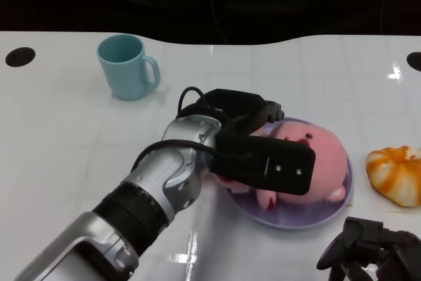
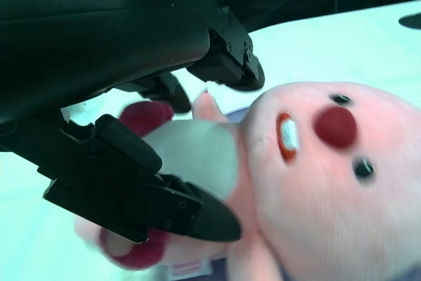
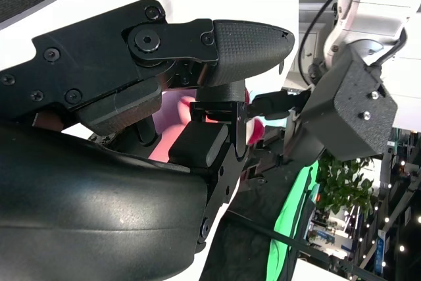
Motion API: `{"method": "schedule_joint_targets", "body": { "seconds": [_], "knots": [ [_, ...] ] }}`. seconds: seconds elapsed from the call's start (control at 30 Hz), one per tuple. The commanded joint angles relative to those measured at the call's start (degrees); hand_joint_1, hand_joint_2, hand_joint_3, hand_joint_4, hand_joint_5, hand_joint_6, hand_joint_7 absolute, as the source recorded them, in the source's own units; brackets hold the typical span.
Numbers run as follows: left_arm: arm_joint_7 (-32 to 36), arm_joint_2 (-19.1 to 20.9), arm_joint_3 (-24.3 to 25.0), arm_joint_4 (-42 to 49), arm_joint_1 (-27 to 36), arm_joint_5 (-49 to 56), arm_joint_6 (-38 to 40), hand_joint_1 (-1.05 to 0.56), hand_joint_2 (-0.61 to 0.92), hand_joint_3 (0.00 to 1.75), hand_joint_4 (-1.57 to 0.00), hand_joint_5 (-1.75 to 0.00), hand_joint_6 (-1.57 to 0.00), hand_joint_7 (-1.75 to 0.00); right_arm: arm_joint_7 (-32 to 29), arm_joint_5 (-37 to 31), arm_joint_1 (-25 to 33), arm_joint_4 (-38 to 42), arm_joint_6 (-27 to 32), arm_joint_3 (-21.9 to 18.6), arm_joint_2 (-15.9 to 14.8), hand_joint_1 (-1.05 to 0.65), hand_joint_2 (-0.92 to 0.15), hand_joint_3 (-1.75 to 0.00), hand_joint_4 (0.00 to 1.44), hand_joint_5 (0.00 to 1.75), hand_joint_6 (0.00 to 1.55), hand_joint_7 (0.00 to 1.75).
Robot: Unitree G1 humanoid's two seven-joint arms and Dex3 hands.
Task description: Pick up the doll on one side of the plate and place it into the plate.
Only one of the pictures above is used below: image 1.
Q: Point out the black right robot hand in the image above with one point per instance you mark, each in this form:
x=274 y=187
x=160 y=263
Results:
x=368 y=240

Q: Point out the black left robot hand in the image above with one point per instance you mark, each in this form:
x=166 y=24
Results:
x=279 y=169

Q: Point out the pink plush doll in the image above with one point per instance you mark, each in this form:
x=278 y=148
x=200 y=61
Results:
x=329 y=159

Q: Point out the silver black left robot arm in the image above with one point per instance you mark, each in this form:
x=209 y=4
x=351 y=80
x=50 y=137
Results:
x=138 y=208

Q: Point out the purple plastic plate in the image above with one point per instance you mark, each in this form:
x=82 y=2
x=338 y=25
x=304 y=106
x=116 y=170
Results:
x=296 y=219

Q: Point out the orange white plush toy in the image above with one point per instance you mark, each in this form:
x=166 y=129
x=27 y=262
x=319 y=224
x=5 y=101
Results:
x=394 y=175

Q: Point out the black table grommet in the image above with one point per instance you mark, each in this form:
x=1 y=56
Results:
x=415 y=61
x=20 y=57

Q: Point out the teal plastic mug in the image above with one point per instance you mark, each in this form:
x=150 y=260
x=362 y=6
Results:
x=121 y=73

